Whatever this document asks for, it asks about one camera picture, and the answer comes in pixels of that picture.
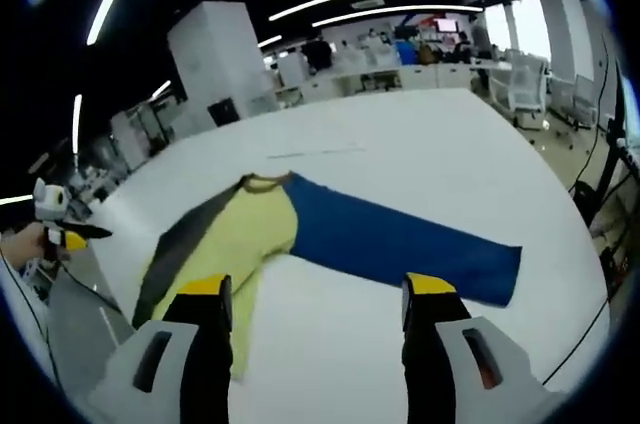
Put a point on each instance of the black equipment stand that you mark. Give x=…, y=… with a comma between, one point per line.
x=612, y=144

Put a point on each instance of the white square column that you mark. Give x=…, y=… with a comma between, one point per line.
x=565, y=29

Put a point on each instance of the yellow garment blue grey sleeves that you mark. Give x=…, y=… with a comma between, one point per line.
x=240, y=229

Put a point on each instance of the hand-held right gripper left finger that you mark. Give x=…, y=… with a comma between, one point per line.
x=200, y=344

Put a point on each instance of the person's left hand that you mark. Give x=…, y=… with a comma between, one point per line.
x=27, y=246

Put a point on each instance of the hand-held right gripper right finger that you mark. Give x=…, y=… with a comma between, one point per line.
x=430, y=354

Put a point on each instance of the blue barrel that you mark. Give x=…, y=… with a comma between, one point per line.
x=406, y=52

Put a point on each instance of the white office chair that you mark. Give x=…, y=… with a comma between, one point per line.
x=520, y=86

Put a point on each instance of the large white pillar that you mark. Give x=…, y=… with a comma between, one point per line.
x=215, y=54

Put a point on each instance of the person's white coat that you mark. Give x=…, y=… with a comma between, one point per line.
x=20, y=324

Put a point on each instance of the row of white low cabinets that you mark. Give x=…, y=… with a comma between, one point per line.
x=425, y=76

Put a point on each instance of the white shelving unit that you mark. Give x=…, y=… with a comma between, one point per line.
x=135, y=134

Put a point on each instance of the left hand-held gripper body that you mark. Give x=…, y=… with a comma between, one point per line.
x=50, y=201

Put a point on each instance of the bright monitor screen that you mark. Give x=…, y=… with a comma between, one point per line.
x=445, y=26

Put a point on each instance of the black square panel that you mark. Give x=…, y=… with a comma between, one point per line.
x=223, y=112

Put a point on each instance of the tall white cabinet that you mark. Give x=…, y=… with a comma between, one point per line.
x=292, y=69

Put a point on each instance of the white power strip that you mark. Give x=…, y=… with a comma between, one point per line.
x=320, y=151

